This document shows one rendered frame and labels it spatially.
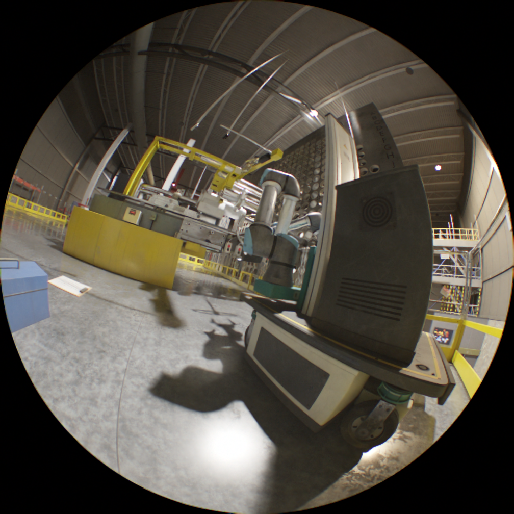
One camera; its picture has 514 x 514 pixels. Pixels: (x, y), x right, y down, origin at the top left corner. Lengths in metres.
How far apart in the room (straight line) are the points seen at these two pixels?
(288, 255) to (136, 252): 1.62
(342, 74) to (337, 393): 9.37
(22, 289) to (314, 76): 9.56
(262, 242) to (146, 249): 1.45
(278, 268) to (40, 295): 1.09
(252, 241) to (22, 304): 1.05
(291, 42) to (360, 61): 2.96
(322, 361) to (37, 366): 0.84
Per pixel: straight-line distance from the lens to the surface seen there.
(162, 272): 1.84
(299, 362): 0.47
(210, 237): 2.25
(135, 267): 1.89
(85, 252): 2.19
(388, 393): 0.45
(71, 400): 0.58
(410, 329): 0.42
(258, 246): 0.66
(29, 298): 0.83
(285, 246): 0.68
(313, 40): 8.98
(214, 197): 2.45
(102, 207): 2.62
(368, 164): 3.85
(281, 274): 0.65
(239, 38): 9.49
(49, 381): 0.64
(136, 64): 9.65
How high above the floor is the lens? 0.45
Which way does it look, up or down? 6 degrees up
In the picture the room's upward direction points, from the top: 14 degrees clockwise
